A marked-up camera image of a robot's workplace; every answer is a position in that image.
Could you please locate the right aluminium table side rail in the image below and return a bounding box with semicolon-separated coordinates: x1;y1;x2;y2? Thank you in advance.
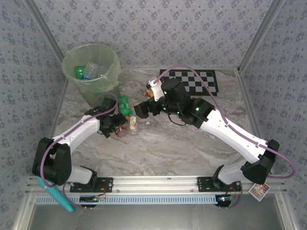
236;69;273;173

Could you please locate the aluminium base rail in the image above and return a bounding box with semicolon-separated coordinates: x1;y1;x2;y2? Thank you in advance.
27;176;287;194

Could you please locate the crushed green plastic bottle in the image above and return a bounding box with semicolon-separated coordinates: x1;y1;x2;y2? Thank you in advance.
74;66;86;80

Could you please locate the left aluminium frame post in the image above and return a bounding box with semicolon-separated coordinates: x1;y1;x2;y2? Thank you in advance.
24;0;69;63

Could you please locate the circuit board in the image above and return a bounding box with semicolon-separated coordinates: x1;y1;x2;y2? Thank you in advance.
79;195;106;204
215;194;235;203

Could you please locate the aluminium frame post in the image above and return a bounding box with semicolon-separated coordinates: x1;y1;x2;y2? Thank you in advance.
24;0;69;63
236;0;287;74

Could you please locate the teal cylinder tool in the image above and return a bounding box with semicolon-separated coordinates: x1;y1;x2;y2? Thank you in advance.
37;178;75;213

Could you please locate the wire mesh bin green liner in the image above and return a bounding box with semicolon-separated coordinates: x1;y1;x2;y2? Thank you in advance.
61;43;122;107

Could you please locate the clear bottle blue label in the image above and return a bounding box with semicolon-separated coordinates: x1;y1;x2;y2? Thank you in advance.
81;61;99;80

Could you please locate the purple cable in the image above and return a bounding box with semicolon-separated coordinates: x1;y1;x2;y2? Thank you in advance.
39;92;119;211
153;65;297;210

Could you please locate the green labelled bottle yellow cap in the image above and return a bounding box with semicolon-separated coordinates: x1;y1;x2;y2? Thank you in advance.
118;95;135;120

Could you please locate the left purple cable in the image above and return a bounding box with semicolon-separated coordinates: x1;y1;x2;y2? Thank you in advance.
39;92;119;211

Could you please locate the light blue slotted cable duct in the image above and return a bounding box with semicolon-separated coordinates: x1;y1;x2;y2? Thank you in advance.
35;194;220;206

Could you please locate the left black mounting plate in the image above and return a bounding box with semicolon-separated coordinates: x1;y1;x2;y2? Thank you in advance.
69;176;114;193

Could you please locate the metal lower tray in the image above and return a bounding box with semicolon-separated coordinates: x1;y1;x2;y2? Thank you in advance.
13;193;298;230

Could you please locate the orange juice bottle red label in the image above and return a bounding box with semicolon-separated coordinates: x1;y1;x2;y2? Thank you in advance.
109;124;128;138

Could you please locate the right thin black cable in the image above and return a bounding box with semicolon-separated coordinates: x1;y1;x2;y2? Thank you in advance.
167;114;187;127

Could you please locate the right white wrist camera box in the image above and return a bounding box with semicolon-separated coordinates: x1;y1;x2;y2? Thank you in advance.
147;80;165;103

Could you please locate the black mounting plate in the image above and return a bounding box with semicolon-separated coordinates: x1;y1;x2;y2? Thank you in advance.
197;176;242;192
69;176;114;193

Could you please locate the right aluminium frame post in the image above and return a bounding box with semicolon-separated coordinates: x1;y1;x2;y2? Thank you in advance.
236;0;287;74

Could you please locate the black white checkerboard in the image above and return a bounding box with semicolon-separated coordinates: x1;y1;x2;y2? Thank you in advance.
160;69;219;96

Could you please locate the colourful printed card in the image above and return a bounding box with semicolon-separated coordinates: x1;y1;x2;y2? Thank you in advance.
248;183;271;201

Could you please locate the right circuit board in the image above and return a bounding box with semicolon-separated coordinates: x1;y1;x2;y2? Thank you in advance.
215;194;235;203

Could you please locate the white bottle orange print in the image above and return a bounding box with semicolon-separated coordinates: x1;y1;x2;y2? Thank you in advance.
129;115;139;135

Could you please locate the left circuit board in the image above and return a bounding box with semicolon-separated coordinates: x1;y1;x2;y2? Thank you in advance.
79;195;106;204

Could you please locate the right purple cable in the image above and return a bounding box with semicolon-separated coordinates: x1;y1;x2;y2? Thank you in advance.
153;65;297;210

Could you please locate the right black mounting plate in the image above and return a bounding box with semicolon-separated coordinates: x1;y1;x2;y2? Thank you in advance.
197;176;242;192

